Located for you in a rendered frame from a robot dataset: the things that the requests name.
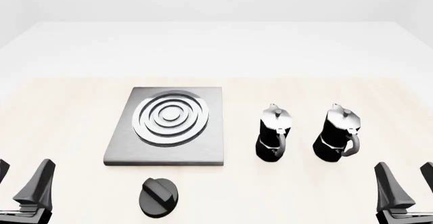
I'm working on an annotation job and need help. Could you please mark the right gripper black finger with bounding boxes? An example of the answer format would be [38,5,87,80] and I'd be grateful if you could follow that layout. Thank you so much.
[373,161,416,212]
[419,161,433,194]

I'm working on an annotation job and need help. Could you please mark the black moka pot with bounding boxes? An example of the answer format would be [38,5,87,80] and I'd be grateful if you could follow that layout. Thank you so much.
[312,103,363,163]
[255,103,293,163]

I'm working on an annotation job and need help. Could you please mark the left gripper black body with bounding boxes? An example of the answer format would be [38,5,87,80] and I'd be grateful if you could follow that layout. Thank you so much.
[0,202,53,224]

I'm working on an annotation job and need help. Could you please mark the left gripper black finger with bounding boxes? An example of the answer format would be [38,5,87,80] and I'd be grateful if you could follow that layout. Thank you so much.
[12,158,56,214]
[0,158,11,184]

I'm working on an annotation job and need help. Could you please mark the round black stove knob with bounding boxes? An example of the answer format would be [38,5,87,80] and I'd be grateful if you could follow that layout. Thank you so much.
[139,177,179,219]

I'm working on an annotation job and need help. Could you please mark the flat grey stove plate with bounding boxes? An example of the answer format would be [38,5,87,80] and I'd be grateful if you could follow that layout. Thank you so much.
[101,86,225,167]

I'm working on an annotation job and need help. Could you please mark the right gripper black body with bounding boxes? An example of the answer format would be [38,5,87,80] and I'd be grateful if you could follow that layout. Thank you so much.
[375,206,433,224]

